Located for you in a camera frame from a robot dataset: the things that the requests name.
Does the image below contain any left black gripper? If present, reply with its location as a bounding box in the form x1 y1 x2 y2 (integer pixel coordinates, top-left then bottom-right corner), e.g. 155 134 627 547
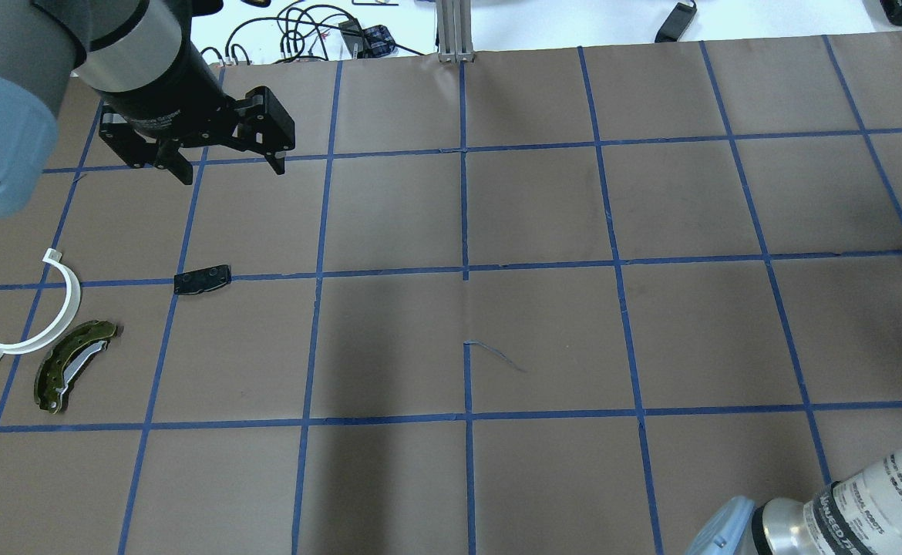
98 45 297 186

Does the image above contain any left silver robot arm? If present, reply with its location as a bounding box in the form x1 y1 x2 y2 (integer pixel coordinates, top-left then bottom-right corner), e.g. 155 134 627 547
0 1 296 218

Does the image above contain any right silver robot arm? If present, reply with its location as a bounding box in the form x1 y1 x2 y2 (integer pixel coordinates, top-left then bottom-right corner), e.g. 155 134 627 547
688 449 902 554

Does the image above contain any black brake pad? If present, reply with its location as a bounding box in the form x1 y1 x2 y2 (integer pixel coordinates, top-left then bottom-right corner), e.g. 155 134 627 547
173 264 232 296

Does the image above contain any green brake shoe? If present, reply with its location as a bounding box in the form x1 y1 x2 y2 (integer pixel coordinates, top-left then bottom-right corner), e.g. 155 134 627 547
34 320 119 414

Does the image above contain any black power adapter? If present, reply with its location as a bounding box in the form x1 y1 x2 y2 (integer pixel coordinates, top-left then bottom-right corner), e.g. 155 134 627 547
653 1 698 43

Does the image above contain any aluminium frame post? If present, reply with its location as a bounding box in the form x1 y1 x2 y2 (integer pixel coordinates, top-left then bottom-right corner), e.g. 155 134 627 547
434 0 475 63

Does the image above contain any white curved plastic bracket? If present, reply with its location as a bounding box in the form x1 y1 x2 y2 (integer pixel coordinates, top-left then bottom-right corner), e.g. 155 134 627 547
0 248 82 363

